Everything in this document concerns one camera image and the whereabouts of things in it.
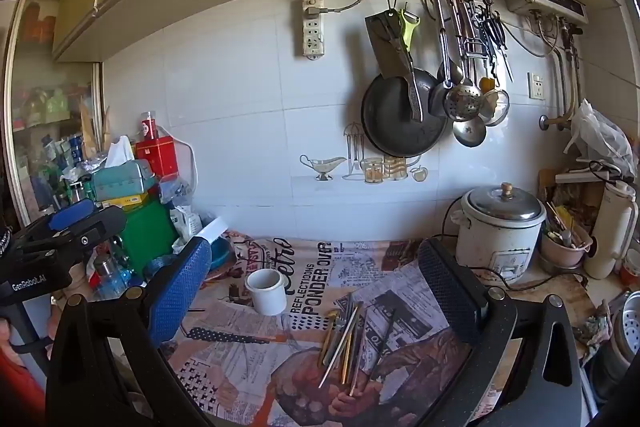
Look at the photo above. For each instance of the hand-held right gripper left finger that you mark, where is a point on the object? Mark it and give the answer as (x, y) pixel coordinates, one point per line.
(180, 289)

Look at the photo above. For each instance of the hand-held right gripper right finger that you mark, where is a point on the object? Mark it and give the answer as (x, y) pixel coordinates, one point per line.
(450, 294)

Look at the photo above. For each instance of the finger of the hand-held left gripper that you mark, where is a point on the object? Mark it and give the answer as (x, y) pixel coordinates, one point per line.
(102, 224)
(72, 213)

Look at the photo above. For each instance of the white cup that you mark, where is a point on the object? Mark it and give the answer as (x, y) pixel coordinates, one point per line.
(267, 294)

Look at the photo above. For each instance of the bunch of mixed chopsticks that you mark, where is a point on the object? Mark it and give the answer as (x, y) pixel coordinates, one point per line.
(345, 342)

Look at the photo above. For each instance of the bundle of kitchen utensils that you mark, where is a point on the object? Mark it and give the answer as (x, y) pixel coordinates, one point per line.
(565, 224)

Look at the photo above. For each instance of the person's left hand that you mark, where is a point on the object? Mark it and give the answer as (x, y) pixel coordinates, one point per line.
(54, 322)

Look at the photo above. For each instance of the yellow flat box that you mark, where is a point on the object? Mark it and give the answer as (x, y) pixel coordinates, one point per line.
(131, 200)

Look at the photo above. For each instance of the teal tissue box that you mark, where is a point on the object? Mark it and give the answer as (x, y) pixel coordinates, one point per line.
(120, 183)

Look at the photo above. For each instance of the green box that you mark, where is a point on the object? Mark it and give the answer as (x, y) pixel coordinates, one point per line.
(150, 232)

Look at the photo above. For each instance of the blue plastic bottle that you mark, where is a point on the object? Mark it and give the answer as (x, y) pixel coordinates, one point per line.
(110, 277)

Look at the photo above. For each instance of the blue bowl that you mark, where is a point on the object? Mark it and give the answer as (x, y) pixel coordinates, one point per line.
(222, 254)

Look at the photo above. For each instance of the white rice cooker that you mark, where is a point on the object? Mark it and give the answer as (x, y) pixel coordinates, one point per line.
(492, 247)

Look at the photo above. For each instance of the plastic bag of packets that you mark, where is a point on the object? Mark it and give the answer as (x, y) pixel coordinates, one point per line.
(185, 219)

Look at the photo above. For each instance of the brown paper bag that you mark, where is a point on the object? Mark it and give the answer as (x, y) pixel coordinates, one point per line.
(92, 132)

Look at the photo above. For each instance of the red tin box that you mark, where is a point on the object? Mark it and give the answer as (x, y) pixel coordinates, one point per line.
(157, 157)

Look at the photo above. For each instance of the red and white jar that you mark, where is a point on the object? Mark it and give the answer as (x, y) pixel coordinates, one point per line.
(149, 127)

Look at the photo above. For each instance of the glass door cupboard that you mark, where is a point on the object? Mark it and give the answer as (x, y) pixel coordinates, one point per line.
(45, 107)

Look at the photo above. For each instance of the pink utensil bowl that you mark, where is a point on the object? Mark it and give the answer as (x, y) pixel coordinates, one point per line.
(562, 253)

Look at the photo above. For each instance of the newspaper print tablecloth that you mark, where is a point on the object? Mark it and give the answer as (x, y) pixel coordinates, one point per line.
(320, 267)

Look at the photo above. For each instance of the dirty rag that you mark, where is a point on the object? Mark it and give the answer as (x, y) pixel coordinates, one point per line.
(595, 329)

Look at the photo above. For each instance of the wooden cutting board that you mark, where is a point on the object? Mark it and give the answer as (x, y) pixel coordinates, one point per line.
(575, 194)

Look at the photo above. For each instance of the round steel ladle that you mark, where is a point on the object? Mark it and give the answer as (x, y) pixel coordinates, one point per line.
(470, 133)

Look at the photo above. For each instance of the white thermos jug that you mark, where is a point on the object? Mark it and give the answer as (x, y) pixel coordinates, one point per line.
(607, 232)

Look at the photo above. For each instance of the black wok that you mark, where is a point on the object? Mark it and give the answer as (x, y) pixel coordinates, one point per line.
(395, 129)

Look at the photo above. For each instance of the steel steamer pot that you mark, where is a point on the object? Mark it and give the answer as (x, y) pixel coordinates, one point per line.
(627, 327)

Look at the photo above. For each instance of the perforated steel skimmer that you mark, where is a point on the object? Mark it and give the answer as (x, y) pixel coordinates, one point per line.
(462, 103)

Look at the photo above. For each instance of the white plastic bag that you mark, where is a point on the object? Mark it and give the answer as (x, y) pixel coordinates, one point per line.
(595, 137)

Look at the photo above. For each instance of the metal water pipes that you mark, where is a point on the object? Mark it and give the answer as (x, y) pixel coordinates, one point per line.
(570, 72)

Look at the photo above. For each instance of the dark cleaver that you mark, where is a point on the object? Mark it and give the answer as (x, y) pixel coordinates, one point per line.
(387, 42)

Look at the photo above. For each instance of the green peeler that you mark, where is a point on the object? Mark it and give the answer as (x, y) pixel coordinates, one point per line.
(409, 32)

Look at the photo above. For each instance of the black scissors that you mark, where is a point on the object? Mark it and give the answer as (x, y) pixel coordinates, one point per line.
(495, 32)

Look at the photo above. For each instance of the white power strip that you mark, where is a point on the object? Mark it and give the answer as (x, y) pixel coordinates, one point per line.
(314, 32)

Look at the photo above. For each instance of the white wall socket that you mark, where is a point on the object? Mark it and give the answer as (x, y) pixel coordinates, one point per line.
(536, 86)

